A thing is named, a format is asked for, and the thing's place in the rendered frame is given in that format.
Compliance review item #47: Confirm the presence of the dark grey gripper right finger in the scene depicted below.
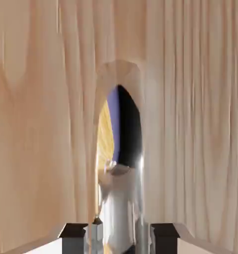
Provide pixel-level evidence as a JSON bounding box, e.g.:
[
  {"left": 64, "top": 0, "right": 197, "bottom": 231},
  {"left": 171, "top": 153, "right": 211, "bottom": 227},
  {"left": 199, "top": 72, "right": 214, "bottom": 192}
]
[{"left": 150, "top": 223, "right": 215, "bottom": 254}]

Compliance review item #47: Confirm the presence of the curved shiny metal drawer handle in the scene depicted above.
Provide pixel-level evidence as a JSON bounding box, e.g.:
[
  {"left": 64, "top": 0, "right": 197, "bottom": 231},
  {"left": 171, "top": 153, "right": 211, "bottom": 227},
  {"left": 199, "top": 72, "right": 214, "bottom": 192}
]
[{"left": 88, "top": 59, "right": 151, "bottom": 254}]

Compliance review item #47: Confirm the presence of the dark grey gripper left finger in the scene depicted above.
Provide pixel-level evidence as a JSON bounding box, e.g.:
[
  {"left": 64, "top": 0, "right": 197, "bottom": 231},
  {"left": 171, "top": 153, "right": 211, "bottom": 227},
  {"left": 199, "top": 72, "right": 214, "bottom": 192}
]
[{"left": 21, "top": 223, "right": 89, "bottom": 254}]

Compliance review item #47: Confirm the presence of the light wood drawer front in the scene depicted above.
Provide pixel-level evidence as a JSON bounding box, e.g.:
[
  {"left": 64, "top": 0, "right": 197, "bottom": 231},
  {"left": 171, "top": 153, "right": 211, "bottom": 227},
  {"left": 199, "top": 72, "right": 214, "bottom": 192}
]
[{"left": 0, "top": 0, "right": 238, "bottom": 254}]

